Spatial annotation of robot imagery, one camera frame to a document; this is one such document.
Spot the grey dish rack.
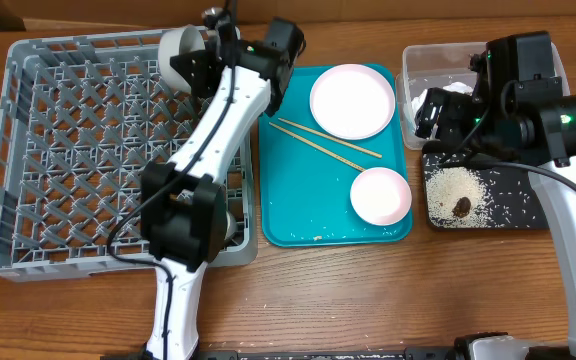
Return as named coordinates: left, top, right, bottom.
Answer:
left=0, top=25, right=259, bottom=284

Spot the pile of white rice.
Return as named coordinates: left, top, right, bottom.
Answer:
left=425, top=154, right=544, bottom=230

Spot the pink round plate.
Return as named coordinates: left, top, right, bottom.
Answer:
left=309, top=64, right=396, bottom=140

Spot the white napkin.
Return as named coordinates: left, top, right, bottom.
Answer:
left=412, top=82, right=474, bottom=128

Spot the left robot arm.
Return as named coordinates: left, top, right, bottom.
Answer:
left=141, top=18, right=305, bottom=359

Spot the teal serving tray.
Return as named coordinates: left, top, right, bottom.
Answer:
left=258, top=66, right=413, bottom=247

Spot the black tray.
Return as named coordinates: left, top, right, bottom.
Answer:
left=420, top=142, right=552, bottom=232

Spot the wooden chopstick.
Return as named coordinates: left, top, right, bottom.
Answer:
left=269, top=122, right=366, bottom=172
left=278, top=118, right=382, bottom=159

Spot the grey bowl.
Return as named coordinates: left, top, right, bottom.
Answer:
left=158, top=25, right=208, bottom=95

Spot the pink bowl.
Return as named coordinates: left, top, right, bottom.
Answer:
left=350, top=167, right=412, bottom=226

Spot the small white cup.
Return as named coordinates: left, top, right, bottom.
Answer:
left=224, top=211, right=238, bottom=245

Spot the brown food scrap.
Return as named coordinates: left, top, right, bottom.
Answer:
left=452, top=197, right=472, bottom=218

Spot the clear plastic bin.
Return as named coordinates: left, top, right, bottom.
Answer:
left=397, top=32, right=570, bottom=150

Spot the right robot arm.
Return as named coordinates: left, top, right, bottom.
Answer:
left=415, top=31, right=576, bottom=359

